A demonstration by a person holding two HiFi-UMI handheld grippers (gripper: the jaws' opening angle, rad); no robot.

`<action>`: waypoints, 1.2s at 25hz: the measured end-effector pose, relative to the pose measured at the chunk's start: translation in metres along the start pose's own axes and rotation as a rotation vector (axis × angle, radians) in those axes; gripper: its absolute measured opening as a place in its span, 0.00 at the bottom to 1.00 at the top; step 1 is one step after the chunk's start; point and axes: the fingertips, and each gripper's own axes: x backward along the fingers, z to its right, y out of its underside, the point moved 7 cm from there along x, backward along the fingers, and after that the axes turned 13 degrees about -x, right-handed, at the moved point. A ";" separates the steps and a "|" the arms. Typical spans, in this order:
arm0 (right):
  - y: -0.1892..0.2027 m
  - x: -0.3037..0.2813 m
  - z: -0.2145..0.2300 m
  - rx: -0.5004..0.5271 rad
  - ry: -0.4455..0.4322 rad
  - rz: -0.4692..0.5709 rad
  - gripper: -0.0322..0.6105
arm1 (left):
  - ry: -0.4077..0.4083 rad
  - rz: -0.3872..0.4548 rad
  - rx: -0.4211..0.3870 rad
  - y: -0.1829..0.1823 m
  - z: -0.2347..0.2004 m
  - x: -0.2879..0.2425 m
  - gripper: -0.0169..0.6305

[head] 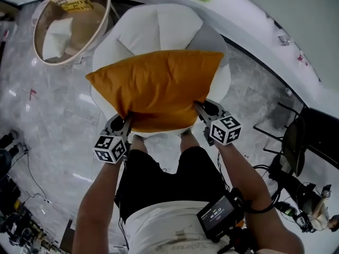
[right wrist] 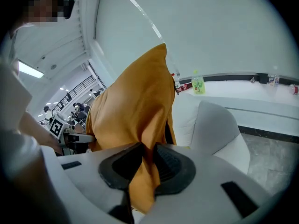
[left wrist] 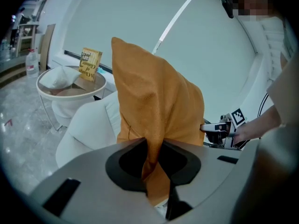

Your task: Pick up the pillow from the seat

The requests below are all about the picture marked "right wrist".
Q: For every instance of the green drink bottle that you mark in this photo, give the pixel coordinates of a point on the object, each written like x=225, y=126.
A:
x=198, y=85

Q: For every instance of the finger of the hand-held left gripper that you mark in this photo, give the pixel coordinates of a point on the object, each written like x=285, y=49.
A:
x=81, y=138

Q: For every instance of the ceiling light panel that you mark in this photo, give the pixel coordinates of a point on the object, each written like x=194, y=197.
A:
x=30, y=69

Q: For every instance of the black red can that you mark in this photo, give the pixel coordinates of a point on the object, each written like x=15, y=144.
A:
x=186, y=86

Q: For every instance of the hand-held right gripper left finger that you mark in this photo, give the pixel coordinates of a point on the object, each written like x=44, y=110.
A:
x=88, y=185

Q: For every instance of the small clear bottle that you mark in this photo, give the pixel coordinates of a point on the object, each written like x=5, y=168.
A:
x=273, y=80

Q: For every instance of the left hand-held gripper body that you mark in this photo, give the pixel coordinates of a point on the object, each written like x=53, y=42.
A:
x=56, y=127

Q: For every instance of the white round beanbag chair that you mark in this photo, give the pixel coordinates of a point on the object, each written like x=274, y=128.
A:
x=215, y=127

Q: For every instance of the black head camera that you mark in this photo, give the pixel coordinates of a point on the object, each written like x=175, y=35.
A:
x=70, y=7

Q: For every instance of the person's head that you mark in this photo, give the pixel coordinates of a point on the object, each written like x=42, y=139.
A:
x=39, y=6

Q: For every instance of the metal wall strip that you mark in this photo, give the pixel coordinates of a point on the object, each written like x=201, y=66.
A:
x=140, y=8

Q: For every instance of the person's left forearm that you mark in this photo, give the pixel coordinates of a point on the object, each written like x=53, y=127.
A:
x=35, y=129

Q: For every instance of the orange pillow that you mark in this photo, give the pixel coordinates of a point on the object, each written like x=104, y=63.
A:
x=135, y=101

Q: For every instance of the black railing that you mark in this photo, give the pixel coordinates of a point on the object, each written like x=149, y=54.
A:
x=77, y=87

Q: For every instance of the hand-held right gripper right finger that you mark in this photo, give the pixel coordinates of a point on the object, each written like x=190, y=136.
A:
x=205, y=195

